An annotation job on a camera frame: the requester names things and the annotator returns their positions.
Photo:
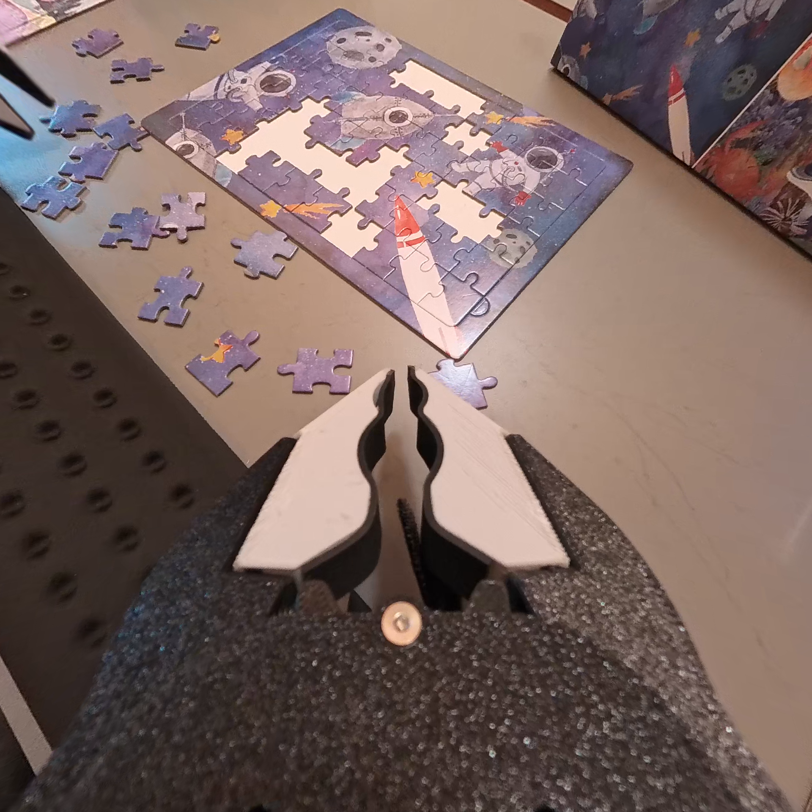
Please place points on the space print puzzle box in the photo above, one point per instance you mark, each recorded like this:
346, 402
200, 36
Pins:
666, 63

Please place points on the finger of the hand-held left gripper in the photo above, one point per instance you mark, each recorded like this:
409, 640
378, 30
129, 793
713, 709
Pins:
9, 120
19, 73

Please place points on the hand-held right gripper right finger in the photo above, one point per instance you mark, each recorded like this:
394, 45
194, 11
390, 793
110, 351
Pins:
495, 501

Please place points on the beige desk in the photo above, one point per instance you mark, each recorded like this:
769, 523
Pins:
634, 412

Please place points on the blue jigsaw piece orange mark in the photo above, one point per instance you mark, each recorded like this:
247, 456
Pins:
222, 361

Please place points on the colourful jigsaw puzzle board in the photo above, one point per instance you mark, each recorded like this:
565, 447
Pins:
51, 9

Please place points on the blue jigsaw piece orange corner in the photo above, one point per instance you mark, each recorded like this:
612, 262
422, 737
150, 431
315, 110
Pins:
196, 35

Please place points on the space jigsaw puzzle board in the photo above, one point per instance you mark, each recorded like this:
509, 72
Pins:
571, 184

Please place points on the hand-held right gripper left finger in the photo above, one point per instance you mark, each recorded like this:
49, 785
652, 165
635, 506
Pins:
304, 507

